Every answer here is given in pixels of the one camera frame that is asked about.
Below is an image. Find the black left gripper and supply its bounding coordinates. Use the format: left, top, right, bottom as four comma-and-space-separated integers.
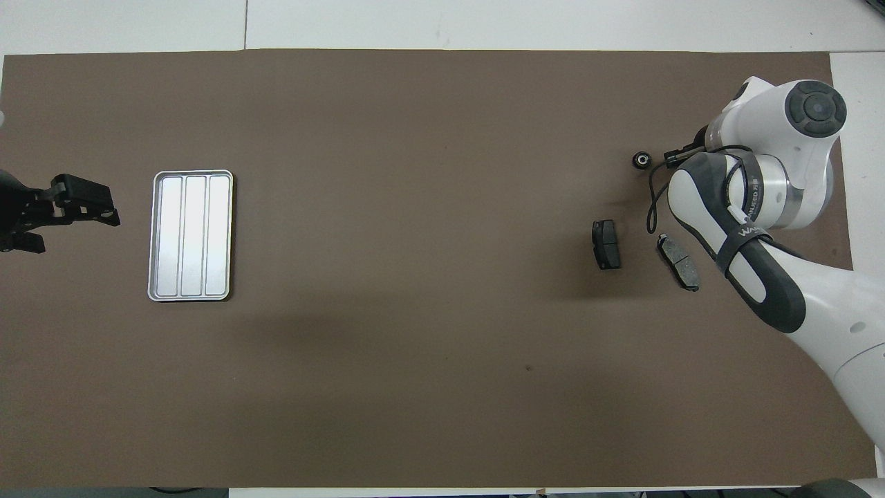
0, 171, 120, 253

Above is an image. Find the silver metal tray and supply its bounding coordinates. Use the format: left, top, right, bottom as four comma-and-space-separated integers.
147, 169, 234, 302

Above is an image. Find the long dark grey brake pad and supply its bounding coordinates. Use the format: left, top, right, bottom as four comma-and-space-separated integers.
656, 234, 700, 292

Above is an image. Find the short dark grey brake pad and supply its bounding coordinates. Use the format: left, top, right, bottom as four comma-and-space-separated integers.
591, 219, 621, 270

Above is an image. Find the brown table mat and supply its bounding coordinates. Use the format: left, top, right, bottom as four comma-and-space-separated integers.
0, 48, 879, 488

